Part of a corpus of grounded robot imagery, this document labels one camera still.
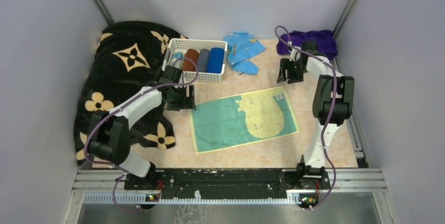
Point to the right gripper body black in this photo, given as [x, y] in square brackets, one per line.
[294, 72]

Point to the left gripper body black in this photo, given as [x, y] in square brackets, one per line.
[180, 100]

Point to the yellow green towel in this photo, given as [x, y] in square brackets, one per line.
[242, 119]

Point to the royal blue towel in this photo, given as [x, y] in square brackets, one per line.
[215, 60]

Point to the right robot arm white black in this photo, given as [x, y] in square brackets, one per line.
[332, 103]

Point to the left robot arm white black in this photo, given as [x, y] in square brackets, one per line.
[108, 139]

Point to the brown rolled towel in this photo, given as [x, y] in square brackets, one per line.
[190, 60]

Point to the white blue patterned rolled towel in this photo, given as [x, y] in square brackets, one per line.
[177, 59]

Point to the purple towel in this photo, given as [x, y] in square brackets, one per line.
[323, 38]

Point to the grey rolled towel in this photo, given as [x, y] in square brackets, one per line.
[202, 60]

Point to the light blue patterned towel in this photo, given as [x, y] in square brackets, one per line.
[242, 47]

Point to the black floral blanket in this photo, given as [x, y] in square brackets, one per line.
[129, 55]

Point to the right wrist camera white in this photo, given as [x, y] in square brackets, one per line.
[295, 54]

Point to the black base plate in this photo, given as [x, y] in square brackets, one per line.
[227, 184]

